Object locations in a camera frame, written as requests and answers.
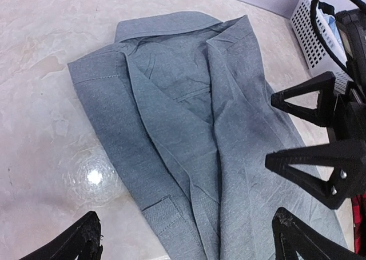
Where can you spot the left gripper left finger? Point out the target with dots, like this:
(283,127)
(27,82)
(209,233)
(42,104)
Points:
(82,240)

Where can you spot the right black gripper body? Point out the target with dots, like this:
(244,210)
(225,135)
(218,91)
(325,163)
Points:
(348,116)

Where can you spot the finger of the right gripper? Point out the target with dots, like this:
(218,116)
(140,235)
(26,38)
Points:
(312,100)
(330,173)

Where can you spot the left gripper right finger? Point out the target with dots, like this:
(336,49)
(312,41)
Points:
(293,239)

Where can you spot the red black plaid shirt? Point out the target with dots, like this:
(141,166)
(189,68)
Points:
(359,221)

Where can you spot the grey long sleeve shirt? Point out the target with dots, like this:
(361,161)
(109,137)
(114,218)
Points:
(182,108)

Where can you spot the light blue shirt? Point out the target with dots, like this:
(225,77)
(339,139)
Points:
(328,12)

